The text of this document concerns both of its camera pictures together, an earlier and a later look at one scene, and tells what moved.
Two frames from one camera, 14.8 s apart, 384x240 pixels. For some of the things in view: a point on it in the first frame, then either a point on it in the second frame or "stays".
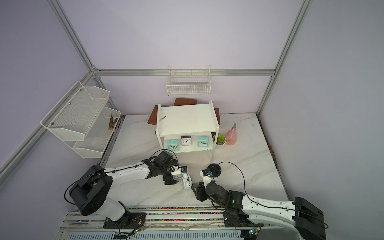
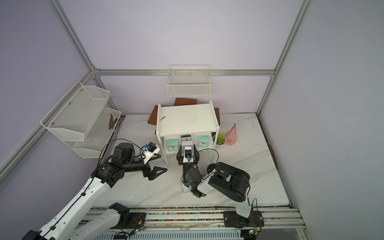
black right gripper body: x=202 y=191 -> x=180 y=158
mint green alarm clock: x=173 y=145 stays
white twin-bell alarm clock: x=185 y=183 stays
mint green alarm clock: x=203 y=141 stays
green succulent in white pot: x=221 y=139 stays
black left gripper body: x=168 y=178 -> x=146 y=169
